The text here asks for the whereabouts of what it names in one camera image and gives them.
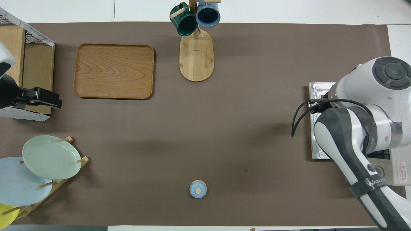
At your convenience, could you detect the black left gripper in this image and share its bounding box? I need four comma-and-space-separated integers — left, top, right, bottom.
0, 74, 62, 110

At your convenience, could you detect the glass oven door with handle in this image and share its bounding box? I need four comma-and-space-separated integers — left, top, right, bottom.
309, 82, 337, 160

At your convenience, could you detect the wooden two-tier shelf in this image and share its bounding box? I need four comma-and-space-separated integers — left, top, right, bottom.
0, 24, 56, 116

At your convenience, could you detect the pale green plate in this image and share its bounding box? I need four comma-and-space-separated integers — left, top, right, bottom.
22, 135, 82, 180

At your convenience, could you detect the rectangular wooden tray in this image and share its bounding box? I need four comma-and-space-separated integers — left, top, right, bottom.
73, 43, 155, 100

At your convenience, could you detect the wooden plate rack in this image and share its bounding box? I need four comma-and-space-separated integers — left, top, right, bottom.
0, 136, 90, 220

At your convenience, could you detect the pale blue plate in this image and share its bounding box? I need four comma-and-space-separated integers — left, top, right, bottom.
0, 157, 53, 206

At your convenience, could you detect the brown table mat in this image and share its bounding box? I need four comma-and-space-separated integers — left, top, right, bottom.
0, 22, 409, 227

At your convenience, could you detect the yellow plate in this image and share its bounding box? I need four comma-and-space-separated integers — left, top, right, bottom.
0, 203, 20, 231

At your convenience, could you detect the wooden mug tree stand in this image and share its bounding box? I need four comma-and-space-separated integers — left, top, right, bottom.
170, 0, 222, 82

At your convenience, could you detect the blue mug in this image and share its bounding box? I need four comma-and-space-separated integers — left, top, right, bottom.
195, 0, 221, 28

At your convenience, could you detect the small blue lidded jar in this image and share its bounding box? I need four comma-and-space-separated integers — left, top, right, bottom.
189, 180, 207, 199

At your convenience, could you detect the dark green mug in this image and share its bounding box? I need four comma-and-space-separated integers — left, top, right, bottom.
170, 3, 199, 37

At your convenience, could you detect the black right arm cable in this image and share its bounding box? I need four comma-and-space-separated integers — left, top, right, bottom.
291, 99, 373, 137

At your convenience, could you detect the wooden wire shelf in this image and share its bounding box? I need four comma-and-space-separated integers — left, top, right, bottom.
0, 7, 55, 122

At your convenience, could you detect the black wire basket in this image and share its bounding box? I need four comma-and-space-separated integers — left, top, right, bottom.
0, 14, 35, 45

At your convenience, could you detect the black printed velcro strap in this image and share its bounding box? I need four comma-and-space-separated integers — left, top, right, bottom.
349, 173, 390, 200

